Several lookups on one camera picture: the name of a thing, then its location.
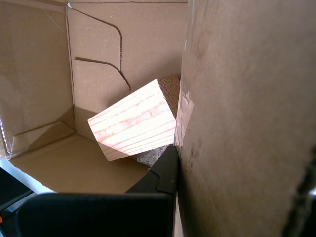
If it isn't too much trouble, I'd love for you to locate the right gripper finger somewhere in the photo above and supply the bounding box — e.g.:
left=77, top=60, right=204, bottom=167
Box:
left=14, top=145, right=179, bottom=237

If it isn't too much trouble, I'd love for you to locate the brown cardboard box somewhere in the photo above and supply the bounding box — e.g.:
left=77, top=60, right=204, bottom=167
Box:
left=0, top=0, right=316, bottom=237

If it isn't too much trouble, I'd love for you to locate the light wooden block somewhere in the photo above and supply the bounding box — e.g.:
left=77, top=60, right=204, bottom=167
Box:
left=87, top=75, right=181, bottom=162

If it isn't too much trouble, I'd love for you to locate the speckled beige rock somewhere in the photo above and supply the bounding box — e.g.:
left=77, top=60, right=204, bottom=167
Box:
left=137, top=145, right=171, bottom=167

